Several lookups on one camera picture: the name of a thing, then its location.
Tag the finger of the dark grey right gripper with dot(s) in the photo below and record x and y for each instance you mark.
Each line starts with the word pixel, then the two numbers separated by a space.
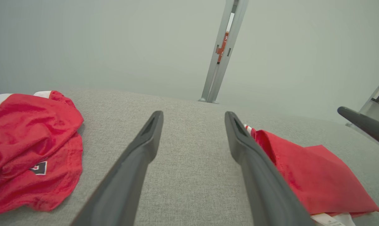
pixel 371 125

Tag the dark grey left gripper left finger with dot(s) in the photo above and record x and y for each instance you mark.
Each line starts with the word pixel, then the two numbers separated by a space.
pixel 123 182

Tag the grey metal partition post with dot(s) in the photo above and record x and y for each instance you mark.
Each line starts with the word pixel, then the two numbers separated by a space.
pixel 216 72

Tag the red lettered basketball jersey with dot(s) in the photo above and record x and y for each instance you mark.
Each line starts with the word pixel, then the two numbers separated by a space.
pixel 321 179

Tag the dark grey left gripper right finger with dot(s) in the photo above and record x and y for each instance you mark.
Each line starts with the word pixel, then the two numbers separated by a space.
pixel 261 185

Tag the red shorts with white stripes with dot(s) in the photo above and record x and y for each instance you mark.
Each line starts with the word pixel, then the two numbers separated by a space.
pixel 26 125

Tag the orange clip in post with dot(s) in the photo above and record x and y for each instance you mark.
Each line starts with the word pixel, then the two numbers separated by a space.
pixel 222 48

